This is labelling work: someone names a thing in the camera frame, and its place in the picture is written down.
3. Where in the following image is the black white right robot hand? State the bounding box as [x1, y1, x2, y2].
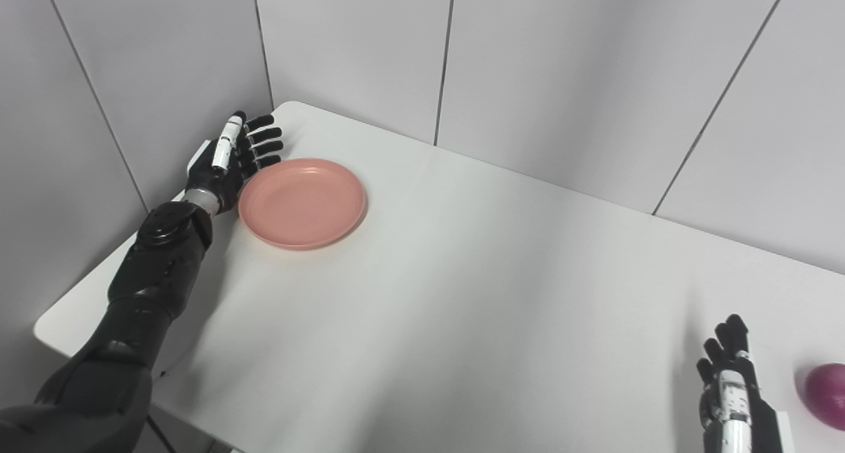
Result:
[696, 314, 797, 453]

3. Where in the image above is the pink round plate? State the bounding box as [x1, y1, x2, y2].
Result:
[238, 158, 367, 250]

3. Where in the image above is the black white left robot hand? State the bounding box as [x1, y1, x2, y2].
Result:
[187, 111, 285, 215]

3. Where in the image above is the purple red onion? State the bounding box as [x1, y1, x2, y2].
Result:
[804, 363, 845, 431]

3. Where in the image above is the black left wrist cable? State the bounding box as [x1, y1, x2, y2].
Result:
[145, 413, 179, 453]

